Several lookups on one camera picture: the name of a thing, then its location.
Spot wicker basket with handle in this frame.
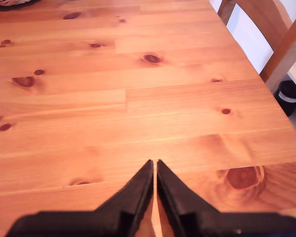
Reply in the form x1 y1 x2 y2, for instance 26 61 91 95
0 0 42 9

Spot black cylinder with grey band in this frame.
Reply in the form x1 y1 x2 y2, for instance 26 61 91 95
273 80 296 117

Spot wooden chair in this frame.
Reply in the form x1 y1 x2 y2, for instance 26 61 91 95
216 0 296 92

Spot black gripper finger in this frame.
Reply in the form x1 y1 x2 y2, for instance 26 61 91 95
95 159 154 237
157 159 222 237

